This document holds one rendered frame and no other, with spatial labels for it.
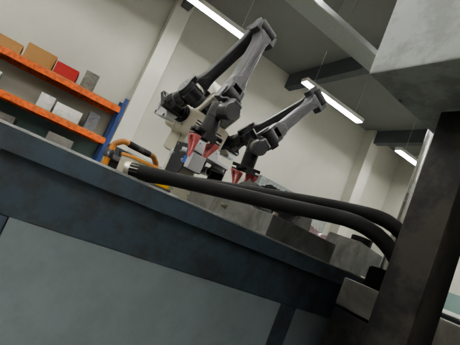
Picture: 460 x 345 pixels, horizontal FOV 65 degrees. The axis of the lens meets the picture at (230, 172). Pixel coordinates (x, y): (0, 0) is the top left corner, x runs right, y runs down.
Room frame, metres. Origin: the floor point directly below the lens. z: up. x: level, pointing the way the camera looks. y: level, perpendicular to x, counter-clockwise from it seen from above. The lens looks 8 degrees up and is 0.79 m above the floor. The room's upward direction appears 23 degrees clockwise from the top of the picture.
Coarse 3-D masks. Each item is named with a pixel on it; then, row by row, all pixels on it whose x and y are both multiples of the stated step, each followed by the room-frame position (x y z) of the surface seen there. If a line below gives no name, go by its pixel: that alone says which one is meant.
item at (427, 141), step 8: (432, 136) 0.76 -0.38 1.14; (424, 144) 0.78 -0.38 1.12; (424, 152) 0.77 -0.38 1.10; (416, 168) 0.78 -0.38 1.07; (416, 176) 0.77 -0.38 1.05; (408, 192) 0.77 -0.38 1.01; (408, 200) 0.77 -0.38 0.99; (400, 208) 0.78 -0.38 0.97; (400, 216) 0.77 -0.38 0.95; (384, 256) 0.78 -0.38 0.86; (384, 264) 0.77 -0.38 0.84; (368, 272) 0.80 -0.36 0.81; (376, 272) 0.76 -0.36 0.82; (384, 272) 0.75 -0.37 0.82; (368, 280) 0.78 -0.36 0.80; (376, 280) 0.75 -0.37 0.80; (376, 288) 0.75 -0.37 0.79
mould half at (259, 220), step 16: (192, 192) 1.36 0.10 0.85; (208, 208) 1.22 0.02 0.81; (224, 208) 1.14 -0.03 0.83; (240, 208) 1.07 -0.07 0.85; (256, 208) 1.05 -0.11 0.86; (240, 224) 1.04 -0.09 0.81; (256, 224) 0.98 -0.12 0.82; (272, 224) 0.94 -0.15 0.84; (288, 224) 0.97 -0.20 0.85; (304, 224) 1.16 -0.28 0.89; (288, 240) 0.98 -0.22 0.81; (304, 240) 1.01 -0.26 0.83; (320, 240) 1.04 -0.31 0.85; (320, 256) 1.05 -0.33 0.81
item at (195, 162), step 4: (192, 152) 1.17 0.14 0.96; (184, 156) 1.22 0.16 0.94; (188, 156) 1.18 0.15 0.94; (192, 156) 1.16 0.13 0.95; (196, 156) 1.17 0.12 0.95; (200, 156) 1.17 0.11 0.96; (184, 160) 1.21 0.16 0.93; (188, 160) 1.17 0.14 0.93; (192, 160) 1.16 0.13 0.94; (196, 160) 1.17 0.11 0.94; (200, 160) 1.18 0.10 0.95; (204, 160) 1.18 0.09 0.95; (184, 164) 1.19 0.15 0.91; (188, 164) 1.16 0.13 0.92; (192, 164) 1.17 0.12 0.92; (196, 164) 1.17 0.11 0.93; (200, 164) 1.18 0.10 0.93; (188, 168) 1.19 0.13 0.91; (192, 168) 1.17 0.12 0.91; (196, 168) 1.18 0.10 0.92; (200, 168) 1.18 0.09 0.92
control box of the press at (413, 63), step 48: (432, 0) 0.45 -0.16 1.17; (384, 48) 0.49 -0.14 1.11; (432, 48) 0.42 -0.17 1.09; (432, 96) 0.49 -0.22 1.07; (432, 144) 0.51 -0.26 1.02; (432, 192) 0.49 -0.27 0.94; (432, 240) 0.48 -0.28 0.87; (384, 288) 0.51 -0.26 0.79; (432, 288) 0.47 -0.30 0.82; (384, 336) 0.49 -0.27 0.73; (432, 336) 0.49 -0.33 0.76
